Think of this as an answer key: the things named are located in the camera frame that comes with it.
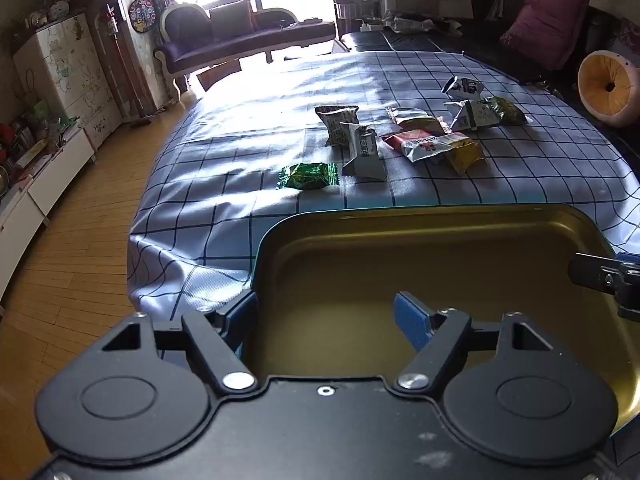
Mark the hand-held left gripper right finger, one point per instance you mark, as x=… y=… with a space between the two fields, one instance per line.
x=407 y=317

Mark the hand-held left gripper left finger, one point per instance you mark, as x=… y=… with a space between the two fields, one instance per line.
x=245 y=312

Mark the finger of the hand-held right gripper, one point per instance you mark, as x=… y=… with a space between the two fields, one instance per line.
x=595 y=272

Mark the gold metal tin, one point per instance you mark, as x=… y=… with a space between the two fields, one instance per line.
x=350 y=270

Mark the green foil snack packet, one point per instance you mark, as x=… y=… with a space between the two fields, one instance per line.
x=307 y=176

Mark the white snack packet red print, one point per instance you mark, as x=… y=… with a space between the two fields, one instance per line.
x=431 y=150

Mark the white snack packet black print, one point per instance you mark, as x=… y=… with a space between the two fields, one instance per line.
x=364 y=152

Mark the yellow snack packet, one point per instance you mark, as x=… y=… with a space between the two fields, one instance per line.
x=466 y=156

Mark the red and white snack packet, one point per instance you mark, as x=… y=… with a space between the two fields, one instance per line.
x=399 y=140

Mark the dark green snack packet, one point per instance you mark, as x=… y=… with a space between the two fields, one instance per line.
x=507 y=110

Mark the orange and white snack packet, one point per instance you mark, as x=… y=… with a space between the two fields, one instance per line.
x=417 y=121

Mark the white snack packet green print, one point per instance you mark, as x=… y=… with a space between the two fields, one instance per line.
x=472 y=115

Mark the beige patterned snack packet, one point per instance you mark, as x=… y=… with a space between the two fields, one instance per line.
x=337 y=122

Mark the black and white snack packet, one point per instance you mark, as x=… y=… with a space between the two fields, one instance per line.
x=462 y=86

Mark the blue checked tablecloth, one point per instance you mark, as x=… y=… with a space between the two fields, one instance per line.
x=250 y=125

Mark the orange round plush cushion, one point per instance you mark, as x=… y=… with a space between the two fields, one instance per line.
x=605 y=85

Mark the white low console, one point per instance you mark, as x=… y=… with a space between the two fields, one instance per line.
x=60 y=170

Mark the brown cardboard box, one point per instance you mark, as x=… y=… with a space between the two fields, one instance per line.
x=220 y=74

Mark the magenta pillow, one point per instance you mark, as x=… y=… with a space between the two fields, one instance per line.
x=545 y=25

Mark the purple chaise lounge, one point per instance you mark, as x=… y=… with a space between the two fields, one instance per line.
x=220 y=47

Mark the pile of books and toys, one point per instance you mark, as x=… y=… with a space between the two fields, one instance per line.
x=35 y=130

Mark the white cartoon print cabinet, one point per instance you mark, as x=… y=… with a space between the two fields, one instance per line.
x=75 y=75

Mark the grey cushion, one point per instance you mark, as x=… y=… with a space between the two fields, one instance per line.
x=230 y=20

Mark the white paper bag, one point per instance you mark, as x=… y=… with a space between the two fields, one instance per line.
x=455 y=5

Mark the round colourful dartboard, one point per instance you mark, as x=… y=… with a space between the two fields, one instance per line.
x=143 y=16

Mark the red stick vacuum cleaner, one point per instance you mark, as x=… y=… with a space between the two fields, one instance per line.
x=111 y=20

